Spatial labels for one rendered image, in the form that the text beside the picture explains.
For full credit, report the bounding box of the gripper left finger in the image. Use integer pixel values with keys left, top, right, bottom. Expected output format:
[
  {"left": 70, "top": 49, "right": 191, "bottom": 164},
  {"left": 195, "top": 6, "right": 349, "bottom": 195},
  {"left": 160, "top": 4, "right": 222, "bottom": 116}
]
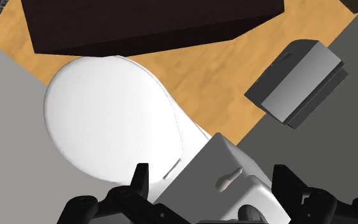
[{"left": 56, "top": 162, "right": 193, "bottom": 224}]

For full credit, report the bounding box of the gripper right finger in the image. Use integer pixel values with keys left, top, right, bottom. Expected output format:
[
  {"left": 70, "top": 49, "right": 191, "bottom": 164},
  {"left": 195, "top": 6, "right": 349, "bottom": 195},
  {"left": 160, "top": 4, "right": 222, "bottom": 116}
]
[{"left": 271, "top": 164, "right": 358, "bottom": 224}]

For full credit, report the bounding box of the grey round object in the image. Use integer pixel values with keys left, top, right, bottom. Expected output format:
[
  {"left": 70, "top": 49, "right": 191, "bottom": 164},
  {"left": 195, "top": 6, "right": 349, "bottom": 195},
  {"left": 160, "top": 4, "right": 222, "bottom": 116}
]
[{"left": 237, "top": 204, "right": 270, "bottom": 224}]

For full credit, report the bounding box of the white toilet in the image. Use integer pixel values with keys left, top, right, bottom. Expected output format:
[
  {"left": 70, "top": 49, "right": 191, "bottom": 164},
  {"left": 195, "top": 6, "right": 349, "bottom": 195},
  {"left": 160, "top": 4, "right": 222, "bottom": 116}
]
[{"left": 43, "top": 55, "right": 292, "bottom": 224}]

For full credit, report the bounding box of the dark robot stand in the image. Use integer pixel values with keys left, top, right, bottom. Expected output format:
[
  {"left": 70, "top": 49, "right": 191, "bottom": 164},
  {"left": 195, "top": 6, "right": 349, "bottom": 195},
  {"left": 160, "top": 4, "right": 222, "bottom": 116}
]
[{"left": 20, "top": 0, "right": 286, "bottom": 58}]

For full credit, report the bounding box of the grey wall-mounted box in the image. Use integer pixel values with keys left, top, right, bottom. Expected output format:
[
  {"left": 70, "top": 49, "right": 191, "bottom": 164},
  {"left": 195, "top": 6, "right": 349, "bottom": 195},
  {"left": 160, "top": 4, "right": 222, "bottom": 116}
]
[{"left": 244, "top": 39, "right": 350, "bottom": 130}]

